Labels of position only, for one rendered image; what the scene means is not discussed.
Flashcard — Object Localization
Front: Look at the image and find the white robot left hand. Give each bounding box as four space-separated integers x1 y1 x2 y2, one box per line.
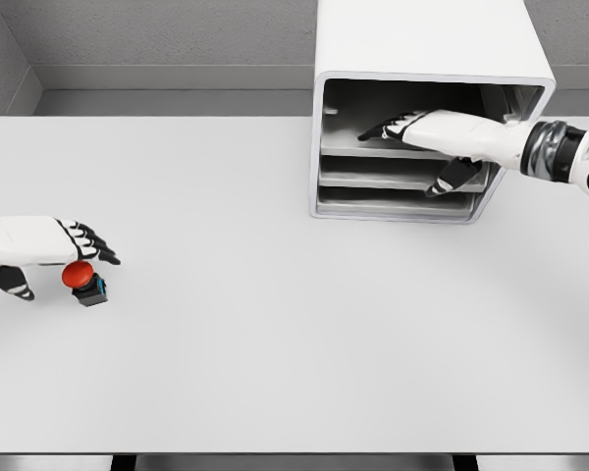
0 215 123 303

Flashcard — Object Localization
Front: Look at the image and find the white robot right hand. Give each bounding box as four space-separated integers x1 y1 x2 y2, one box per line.
356 110 498 198

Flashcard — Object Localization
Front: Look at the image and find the red button load switch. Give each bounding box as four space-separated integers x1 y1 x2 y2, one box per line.
61 260 110 310

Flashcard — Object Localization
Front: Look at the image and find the grey cabinet drawer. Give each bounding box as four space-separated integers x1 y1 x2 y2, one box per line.
320 140 454 161
315 185 478 221
319 155 493 193

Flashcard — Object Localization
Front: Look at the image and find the white tabletop storage cabinet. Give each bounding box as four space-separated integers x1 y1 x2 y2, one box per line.
307 0 557 227

